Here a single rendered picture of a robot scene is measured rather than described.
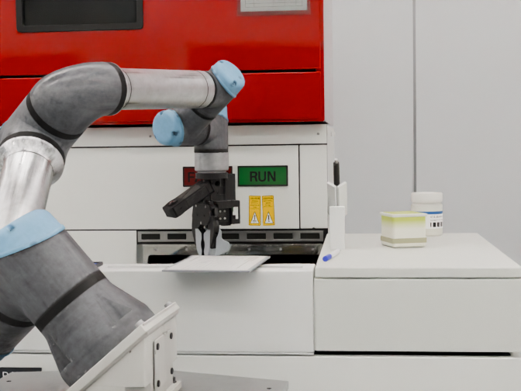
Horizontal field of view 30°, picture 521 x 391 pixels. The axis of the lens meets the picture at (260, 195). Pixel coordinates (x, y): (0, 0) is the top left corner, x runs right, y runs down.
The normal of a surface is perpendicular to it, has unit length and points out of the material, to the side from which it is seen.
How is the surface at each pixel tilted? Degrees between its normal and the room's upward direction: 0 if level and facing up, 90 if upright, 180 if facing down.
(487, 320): 90
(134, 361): 90
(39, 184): 58
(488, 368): 90
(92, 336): 68
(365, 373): 90
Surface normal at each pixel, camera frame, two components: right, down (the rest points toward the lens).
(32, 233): 0.33, -0.41
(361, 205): -0.10, 0.05
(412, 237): 0.22, 0.05
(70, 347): -0.50, -0.04
